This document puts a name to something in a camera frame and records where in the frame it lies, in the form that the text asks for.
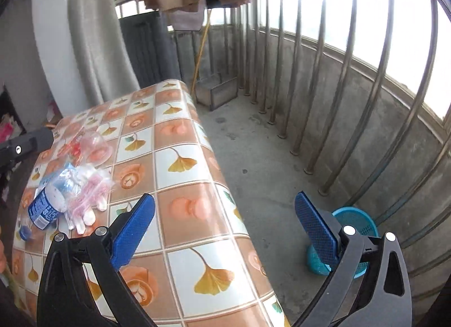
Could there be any blue plastic mesh wastebasket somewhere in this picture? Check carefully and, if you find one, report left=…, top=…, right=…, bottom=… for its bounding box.
left=305, top=206, right=380, bottom=280

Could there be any metal balcony railing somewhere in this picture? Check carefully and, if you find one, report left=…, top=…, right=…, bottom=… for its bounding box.
left=113, top=0, right=451, bottom=300

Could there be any dark folded panel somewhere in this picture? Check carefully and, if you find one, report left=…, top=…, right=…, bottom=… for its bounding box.
left=119, top=11, right=180, bottom=89

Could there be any yellow broom handle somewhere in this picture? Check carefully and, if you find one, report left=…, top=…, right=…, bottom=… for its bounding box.
left=190, top=9, right=212, bottom=98

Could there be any crushed plastic water bottle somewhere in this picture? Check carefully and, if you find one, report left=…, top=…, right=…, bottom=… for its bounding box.
left=18, top=163, right=82, bottom=242

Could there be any metal dustpan box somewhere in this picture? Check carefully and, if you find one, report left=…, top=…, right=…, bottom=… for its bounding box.
left=195, top=73, right=238, bottom=111

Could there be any grey curtain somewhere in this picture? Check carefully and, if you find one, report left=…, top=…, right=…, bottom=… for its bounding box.
left=68, top=0, right=139, bottom=106

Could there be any patterned vinyl tablecloth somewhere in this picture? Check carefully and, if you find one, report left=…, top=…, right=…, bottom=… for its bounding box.
left=19, top=79, right=288, bottom=326

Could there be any clear red-flower plastic wrapper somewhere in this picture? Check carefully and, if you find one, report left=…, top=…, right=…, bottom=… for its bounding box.
left=64, top=164, right=114, bottom=235

